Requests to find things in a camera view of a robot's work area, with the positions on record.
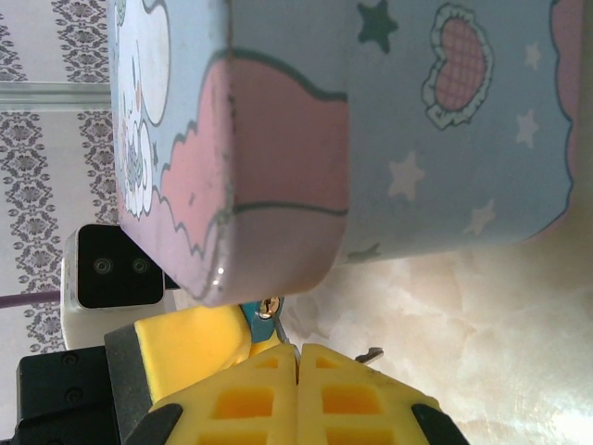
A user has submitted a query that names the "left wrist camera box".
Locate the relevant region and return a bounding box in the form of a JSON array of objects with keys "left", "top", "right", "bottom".
[{"left": 61, "top": 223, "right": 180, "bottom": 350}]

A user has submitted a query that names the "aluminium frame post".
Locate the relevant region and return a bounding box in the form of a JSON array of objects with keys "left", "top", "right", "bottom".
[{"left": 0, "top": 82, "right": 114, "bottom": 112}]

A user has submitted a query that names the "small teal padlock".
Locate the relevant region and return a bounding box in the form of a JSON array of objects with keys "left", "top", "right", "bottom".
[{"left": 239, "top": 295, "right": 285, "bottom": 347}]

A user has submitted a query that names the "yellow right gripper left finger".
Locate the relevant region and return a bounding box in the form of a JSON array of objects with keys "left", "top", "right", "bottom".
[{"left": 122, "top": 344, "right": 300, "bottom": 445}]

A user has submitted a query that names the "pastel cartoon tin box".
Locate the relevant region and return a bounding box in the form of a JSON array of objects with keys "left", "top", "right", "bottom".
[{"left": 106, "top": 0, "right": 593, "bottom": 310}]

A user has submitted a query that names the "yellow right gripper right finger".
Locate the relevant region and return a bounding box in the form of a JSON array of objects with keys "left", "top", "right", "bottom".
[{"left": 298, "top": 341, "right": 470, "bottom": 445}]

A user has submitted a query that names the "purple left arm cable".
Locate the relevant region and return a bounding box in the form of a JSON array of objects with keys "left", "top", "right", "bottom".
[{"left": 0, "top": 291, "right": 64, "bottom": 309}]

